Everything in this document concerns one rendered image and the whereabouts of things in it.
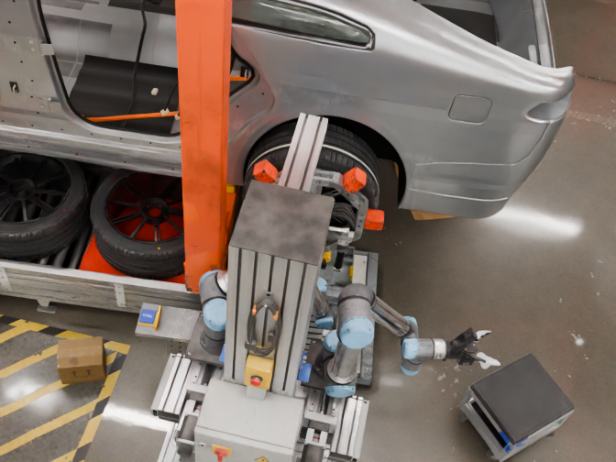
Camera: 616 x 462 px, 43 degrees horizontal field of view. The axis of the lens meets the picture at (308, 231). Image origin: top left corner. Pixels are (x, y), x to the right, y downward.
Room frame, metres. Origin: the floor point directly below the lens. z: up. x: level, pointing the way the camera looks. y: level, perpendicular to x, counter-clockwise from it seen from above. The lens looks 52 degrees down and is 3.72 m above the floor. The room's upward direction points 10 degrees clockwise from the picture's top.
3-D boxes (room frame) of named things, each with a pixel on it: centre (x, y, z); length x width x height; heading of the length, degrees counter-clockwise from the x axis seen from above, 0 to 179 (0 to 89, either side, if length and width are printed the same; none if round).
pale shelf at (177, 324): (1.88, 0.52, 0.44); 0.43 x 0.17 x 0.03; 92
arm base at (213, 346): (1.62, 0.30, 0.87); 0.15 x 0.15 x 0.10
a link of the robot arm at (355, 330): (1.45, -0.22, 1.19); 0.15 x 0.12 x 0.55; 10
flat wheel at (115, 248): (2.52, 0.82, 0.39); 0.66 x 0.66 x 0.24
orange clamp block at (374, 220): (2.38, -0.30, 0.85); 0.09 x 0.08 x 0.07; 92
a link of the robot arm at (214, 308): (1.62, 0.30, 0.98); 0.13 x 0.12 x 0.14; 19
